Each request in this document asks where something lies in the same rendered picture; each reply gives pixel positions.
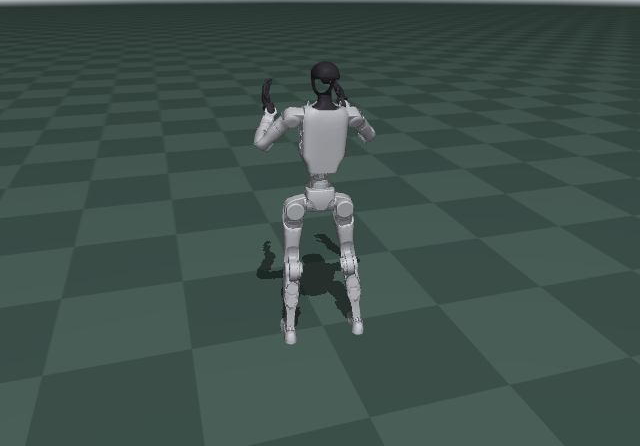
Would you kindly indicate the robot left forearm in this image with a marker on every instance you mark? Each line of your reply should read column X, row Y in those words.
column 265, row 123

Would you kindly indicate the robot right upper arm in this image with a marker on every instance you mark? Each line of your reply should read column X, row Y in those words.
column 358, row 122

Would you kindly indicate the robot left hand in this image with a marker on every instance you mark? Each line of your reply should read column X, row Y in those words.
column 266, row 98

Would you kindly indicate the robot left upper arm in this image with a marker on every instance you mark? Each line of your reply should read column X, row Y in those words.
column 290, row 118

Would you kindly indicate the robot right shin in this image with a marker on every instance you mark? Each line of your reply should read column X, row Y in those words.
column 353, row 289

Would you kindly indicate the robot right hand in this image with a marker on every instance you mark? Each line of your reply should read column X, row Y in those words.
column 340, row 94

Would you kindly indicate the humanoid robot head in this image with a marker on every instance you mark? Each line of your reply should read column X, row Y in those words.
column 326, row 71

